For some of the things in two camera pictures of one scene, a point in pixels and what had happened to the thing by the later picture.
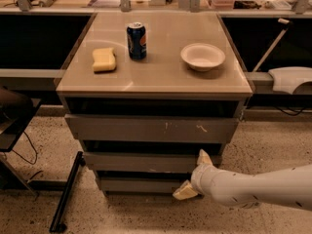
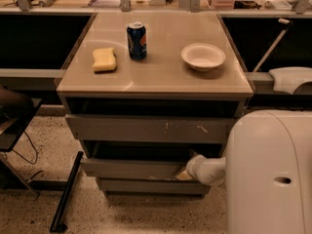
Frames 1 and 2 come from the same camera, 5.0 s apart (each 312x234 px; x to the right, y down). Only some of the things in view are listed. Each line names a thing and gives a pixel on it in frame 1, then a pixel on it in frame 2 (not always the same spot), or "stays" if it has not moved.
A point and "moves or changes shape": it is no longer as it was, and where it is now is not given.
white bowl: (202, 57) stays
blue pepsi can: (136, 41) stays
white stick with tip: (274, 44) stays
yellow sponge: (104, 59) stays
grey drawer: (146, 162) moves or changes shape
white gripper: (199, 177) → (197, 169)
